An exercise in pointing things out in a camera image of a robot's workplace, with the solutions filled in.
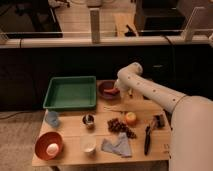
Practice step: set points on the bunch of dark grapes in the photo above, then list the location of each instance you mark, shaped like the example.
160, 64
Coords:
117, 126

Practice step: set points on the green plastic tray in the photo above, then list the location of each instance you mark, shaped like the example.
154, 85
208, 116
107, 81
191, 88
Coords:
71, 93

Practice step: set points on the white egg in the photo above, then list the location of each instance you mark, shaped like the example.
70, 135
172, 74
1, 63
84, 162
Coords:
52, 149

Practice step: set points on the orange fruit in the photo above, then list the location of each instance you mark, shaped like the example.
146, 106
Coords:
130, 118

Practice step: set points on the blue plastic cup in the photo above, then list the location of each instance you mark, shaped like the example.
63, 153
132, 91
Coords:
52, 119

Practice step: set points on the wooden folding table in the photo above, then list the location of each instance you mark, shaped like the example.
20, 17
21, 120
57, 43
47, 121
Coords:
72, 129

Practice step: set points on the white cup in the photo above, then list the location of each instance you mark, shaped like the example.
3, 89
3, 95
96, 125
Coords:
88, 144

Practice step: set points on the thin metal utensil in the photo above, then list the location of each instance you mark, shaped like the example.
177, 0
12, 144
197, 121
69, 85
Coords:
114, 110

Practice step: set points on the purple bowl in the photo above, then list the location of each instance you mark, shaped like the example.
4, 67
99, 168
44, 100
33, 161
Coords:
105, 85

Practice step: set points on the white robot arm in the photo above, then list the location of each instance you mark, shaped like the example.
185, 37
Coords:
191, 144

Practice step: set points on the black handled knife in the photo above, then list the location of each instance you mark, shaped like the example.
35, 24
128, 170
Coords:
147, 140

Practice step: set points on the orange bowl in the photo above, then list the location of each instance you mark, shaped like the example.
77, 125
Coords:
44, 141

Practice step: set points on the dark scrub brush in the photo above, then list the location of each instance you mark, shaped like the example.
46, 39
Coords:
159, 121

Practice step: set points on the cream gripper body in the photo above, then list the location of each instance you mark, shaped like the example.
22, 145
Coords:
123, 94

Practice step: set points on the small metal cup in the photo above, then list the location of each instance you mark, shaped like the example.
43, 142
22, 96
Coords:
88, 120

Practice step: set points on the blue cloth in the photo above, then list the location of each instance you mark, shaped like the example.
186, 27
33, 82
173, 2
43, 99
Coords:
121, 147

